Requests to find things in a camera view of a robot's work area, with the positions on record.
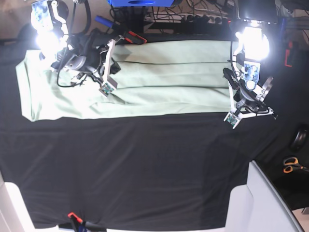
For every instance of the red black clamp top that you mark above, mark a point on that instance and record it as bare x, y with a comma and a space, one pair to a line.
133, 38

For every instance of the white power strip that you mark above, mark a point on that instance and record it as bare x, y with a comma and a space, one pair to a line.
204, 18

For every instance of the red black clamp right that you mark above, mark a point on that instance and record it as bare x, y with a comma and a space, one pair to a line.
289, 53

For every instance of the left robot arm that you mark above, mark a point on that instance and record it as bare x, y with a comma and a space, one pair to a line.
247, 93

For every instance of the red black clamp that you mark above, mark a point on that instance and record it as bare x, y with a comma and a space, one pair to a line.
289, 53
133, 38

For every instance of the light green T-shirt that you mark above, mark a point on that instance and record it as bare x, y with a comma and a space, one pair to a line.
176, 77

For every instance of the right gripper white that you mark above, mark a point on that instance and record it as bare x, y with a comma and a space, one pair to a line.
98, 64

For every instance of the orange handled scissors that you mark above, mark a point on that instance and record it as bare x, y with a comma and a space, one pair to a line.
292, 164

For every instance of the white chair right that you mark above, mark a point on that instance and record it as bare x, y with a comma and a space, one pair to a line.
257, 207

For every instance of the red blue clamp bottom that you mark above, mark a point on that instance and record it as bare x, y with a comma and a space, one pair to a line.
76, 224

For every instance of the white chair left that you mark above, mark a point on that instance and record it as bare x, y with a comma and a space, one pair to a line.
14, 216

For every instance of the black round object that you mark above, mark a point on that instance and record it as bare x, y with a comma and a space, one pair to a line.
299, 139

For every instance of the black table cloth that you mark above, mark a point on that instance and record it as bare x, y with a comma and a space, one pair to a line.
170, 172

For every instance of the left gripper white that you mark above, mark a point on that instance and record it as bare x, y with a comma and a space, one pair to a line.
236, 115

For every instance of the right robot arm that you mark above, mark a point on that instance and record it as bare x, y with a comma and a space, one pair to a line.
56, 41

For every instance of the blue box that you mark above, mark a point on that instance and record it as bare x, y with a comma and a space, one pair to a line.
147, 3

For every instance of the blue handled tool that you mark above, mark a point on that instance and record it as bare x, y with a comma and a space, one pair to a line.
104, 21

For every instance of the white chair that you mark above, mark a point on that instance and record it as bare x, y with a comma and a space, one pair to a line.
257, 207
14, 216

